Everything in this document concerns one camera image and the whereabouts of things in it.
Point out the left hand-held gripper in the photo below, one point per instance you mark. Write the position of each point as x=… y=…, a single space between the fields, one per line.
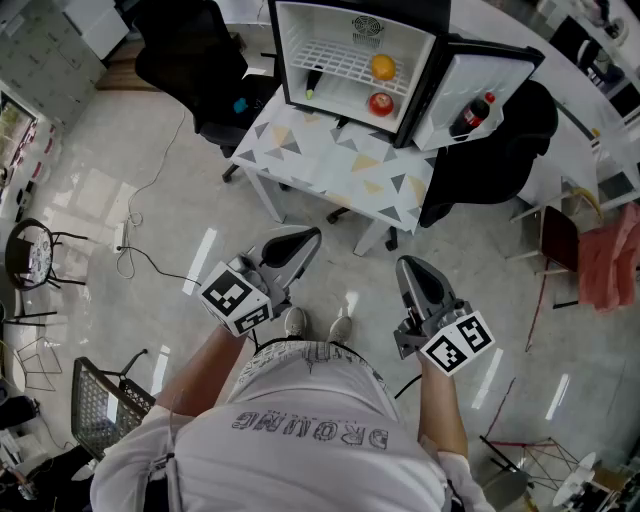
x=235 y=295

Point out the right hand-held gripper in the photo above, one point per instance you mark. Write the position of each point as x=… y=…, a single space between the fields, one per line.
x=455 y=345

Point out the red apple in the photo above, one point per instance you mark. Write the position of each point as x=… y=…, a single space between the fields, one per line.
x=381 y=104

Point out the orange fruit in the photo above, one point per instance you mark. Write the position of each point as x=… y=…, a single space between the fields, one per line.
x=383 y=67

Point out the black mini fridge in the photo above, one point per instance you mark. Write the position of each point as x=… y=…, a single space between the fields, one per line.
x=300 y=30

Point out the person's left forearm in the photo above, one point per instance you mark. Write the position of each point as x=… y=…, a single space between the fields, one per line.
x=200 y=375

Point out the person's right forearm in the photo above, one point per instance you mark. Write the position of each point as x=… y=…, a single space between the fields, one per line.
x=442 y=415

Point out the person's left grey shoe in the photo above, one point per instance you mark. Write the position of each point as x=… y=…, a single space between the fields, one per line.
x=295 y=322

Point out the person's grey shoe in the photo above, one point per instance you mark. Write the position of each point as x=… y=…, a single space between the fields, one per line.
x=340 y=330
x=295 y=322

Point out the person's right grey shoe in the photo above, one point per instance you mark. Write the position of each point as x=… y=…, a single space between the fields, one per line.
x=340 y=330

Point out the white triangle-patterned table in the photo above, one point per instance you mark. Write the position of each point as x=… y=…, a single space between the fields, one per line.
x=320 y=160

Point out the black padded office chair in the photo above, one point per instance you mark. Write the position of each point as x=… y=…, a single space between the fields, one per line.
x=500 y=165

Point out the dark red wooden-leg chair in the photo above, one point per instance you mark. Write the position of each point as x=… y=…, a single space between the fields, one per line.
x=560 y=237

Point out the small blue object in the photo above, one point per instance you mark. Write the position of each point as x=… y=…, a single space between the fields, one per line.
x=240 y=105

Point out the white power strip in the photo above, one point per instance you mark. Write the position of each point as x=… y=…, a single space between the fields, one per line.
x=119 y=237

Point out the dark soda bottle red cap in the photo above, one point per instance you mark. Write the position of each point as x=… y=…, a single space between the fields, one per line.
x=470 y=117

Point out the pink cloth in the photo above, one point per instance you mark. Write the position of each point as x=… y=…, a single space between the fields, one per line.
x=607 y=265

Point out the person's white printed shirt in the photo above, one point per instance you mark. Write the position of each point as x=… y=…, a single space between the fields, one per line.
x=300 y=465

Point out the black mesh office chair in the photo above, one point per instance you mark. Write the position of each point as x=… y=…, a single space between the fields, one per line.
x=190 y=55

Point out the black perforated metal chair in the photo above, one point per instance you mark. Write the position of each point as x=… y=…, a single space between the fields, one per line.
x=95 y=410

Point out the black round metal chair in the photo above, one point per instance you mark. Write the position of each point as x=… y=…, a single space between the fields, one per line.
x=22 y=255

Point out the white curved desk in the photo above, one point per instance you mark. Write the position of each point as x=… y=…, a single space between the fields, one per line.
x=500 y=25

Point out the grey patterned cabinet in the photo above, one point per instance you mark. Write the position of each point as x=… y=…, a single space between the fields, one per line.
x=45 y=55

